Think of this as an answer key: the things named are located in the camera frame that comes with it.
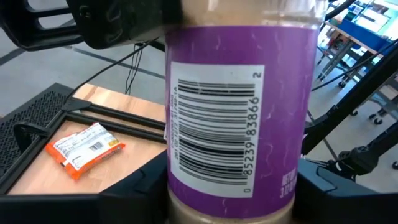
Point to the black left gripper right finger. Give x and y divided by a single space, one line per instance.
342 205

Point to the purple label spice jar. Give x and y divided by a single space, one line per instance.
280 109

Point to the blue top work table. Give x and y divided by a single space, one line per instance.
357 34

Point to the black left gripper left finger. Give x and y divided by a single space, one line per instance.
77 208

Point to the black perforated case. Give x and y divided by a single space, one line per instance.
28 112

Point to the orange white snack packet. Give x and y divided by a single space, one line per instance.
84 149

